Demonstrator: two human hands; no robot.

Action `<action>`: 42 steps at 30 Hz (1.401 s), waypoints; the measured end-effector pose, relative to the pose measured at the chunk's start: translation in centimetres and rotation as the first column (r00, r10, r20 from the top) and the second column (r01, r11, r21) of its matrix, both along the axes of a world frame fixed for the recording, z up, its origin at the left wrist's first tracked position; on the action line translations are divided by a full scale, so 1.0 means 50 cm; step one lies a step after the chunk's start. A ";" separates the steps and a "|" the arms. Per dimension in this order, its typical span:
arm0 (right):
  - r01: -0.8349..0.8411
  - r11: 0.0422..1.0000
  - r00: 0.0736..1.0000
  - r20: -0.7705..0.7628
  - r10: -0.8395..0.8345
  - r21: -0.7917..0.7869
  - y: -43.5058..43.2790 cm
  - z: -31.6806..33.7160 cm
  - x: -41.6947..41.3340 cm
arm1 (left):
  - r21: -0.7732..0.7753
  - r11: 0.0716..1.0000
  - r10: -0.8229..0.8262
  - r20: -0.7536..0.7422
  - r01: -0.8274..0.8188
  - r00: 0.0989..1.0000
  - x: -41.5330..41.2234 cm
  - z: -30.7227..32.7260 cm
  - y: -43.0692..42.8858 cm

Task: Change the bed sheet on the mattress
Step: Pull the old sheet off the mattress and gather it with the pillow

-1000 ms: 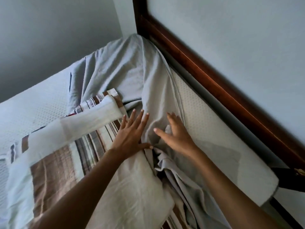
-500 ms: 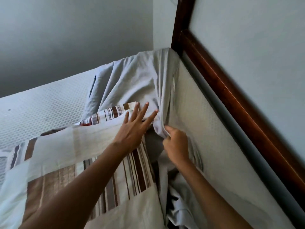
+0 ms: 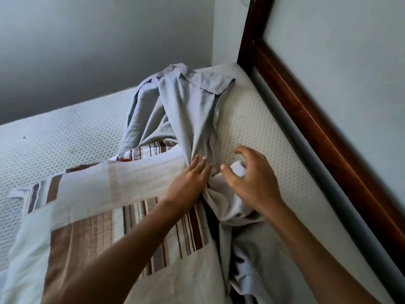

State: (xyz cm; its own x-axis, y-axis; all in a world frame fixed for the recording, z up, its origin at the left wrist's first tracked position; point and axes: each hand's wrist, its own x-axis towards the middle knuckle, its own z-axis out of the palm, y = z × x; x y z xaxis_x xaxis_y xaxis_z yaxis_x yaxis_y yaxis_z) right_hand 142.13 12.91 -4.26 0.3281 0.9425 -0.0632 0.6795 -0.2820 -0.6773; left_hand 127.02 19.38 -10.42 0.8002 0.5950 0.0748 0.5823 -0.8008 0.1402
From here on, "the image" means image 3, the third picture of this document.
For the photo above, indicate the person's left forearm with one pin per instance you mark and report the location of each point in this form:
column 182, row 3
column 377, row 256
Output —
column 120, row 253

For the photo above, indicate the person's right forearm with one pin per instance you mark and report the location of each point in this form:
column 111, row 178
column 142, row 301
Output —
column 313, row 259

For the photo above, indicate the person's right hand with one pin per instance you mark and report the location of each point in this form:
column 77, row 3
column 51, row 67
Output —
column 259, row 183

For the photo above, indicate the light blue bed sheet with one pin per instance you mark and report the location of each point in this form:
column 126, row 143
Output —
column 186, row 110

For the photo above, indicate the brown striped patchwork blanket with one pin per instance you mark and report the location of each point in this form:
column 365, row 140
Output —
column 110, row 180

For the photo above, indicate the dark wooden bed frame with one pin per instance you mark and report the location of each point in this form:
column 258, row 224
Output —
column 316, row 123

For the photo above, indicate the white textured mattress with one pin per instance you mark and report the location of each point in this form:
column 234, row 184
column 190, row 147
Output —
column 262, row 123

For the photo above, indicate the person's left hand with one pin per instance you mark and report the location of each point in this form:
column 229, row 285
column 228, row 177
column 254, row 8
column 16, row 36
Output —
column 190, row 186

